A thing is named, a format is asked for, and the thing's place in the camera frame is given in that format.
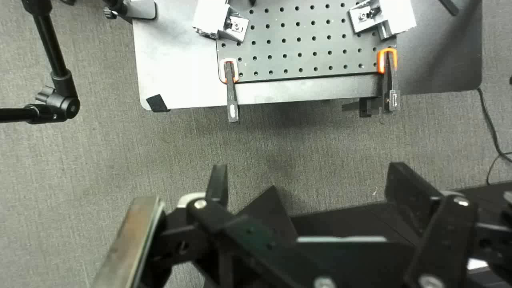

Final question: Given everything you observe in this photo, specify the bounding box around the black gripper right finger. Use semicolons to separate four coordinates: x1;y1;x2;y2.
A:
384;161;478;288

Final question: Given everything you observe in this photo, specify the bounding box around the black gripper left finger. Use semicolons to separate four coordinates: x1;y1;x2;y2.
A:
185;163;339;288

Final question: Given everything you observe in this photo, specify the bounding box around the metallic cabinet door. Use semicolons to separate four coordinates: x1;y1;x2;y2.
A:
89;193;168;288

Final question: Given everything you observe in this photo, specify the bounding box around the small black block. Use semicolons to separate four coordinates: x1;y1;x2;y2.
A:
340;96;376;118

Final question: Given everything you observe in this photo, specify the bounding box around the black corner pad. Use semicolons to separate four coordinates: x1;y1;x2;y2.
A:
144;92;171;113

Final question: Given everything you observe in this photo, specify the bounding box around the grey table board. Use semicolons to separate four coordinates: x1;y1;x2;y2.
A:
131;0;483;112

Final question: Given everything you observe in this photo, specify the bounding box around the grey perforated breadboard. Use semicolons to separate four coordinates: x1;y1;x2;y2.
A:
214;0;400;84

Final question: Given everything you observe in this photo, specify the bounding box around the white block with tag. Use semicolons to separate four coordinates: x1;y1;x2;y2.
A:
347;0;419;40
190;0;251;43

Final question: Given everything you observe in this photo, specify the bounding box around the black door bracket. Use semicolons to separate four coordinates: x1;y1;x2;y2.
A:
139;208;214;288

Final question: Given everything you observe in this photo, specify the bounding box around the black cable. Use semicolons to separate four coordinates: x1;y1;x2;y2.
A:
475;84;512;187

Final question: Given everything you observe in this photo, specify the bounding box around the orange-handled bar clamp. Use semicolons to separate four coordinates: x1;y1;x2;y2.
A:
374;46;401;115
217;56;241;124

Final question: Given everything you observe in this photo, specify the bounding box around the black articulated camera mount arm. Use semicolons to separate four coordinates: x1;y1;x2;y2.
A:
0;0;81;126

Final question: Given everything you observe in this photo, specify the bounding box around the black mount clamp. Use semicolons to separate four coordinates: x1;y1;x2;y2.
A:
100;0;160;24

